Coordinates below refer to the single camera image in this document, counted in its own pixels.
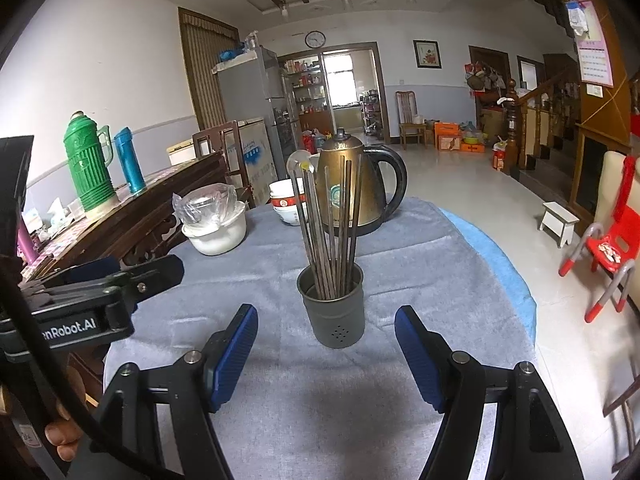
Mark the white step stool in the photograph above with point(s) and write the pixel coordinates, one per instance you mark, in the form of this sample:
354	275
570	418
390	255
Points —
559	215

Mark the wooden staircase railing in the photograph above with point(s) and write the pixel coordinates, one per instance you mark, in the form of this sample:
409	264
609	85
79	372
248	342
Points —
542	120

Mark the tissue pack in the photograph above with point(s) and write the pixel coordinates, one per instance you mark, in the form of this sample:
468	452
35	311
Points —
62	212

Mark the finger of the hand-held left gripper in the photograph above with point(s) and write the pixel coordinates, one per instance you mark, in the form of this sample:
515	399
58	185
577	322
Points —
95	266
155	272

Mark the green thermos flask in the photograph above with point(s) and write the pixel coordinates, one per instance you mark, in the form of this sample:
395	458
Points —
90	170

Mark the wooden chair frame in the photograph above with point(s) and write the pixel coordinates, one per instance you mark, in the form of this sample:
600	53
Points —
625	410

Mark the dark carved wooden cabinet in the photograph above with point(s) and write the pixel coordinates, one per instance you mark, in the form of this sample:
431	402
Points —
125	220

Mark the white soup spoon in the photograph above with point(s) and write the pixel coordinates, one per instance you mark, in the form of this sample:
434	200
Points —
300	162

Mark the brown wooden dining chair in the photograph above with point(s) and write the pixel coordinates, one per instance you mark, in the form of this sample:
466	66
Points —
410	120

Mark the white plastic basin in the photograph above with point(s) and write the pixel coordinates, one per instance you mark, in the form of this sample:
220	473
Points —
215	237

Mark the bunch of dark chopsticks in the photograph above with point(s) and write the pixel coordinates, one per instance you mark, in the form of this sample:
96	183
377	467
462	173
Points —
345	220

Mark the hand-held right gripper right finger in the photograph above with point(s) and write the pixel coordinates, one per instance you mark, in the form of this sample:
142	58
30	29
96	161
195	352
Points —
420	355

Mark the shelf with bottles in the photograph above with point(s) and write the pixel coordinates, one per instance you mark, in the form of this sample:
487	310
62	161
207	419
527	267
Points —
307	95

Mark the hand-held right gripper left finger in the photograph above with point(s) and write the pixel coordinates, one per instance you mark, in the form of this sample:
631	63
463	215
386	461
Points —
232	355

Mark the blue thermos bottle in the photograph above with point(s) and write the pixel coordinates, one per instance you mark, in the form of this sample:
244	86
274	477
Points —
129	165

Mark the framed wall picture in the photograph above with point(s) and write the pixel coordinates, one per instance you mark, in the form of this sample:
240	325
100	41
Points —
427	54

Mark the grey refrigerator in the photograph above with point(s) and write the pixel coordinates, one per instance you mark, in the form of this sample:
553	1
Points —
247	90

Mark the white bowl blue print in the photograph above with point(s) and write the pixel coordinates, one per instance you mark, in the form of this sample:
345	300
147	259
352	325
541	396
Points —
287	216

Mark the red plastic child's chair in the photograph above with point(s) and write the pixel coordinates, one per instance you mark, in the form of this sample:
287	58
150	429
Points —
607	250

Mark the person's left hand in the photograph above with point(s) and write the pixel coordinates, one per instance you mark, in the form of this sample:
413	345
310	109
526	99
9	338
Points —
65	432

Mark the blue table cover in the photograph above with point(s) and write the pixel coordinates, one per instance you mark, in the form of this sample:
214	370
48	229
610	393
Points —
495	270

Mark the purple bottle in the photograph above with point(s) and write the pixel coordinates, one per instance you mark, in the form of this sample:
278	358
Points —
26	245

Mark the grey metal chopstick holder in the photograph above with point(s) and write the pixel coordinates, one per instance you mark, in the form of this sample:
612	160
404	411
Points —
335	320

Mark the golden electric kettle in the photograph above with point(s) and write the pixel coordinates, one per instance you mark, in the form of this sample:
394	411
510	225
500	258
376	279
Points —
375	180

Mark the red-banded white bowl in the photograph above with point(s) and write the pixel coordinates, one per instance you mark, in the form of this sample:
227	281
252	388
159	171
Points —
282	202

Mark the brown striped curtain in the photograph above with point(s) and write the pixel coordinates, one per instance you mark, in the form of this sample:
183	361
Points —
205	70

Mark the orange cardboard box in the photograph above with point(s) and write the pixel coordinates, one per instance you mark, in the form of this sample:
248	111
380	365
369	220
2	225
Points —
447	135

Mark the red carton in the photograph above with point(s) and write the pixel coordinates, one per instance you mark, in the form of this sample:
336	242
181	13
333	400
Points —
498	157

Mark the round wall clock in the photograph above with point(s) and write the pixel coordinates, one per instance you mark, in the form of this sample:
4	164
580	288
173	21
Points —
315	39

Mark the plain white bowl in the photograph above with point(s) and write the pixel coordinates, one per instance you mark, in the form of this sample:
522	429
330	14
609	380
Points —
282	185

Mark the wall calendar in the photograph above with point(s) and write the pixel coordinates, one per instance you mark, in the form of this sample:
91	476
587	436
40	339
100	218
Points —
594	45

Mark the clear plastic bag of bowls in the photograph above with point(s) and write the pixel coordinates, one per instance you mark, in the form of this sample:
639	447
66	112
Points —
202	205

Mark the dark wooden chair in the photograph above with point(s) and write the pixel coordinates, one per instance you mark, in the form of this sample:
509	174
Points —
215	145

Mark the white chest freezer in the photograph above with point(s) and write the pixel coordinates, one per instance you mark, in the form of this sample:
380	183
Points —
257	160

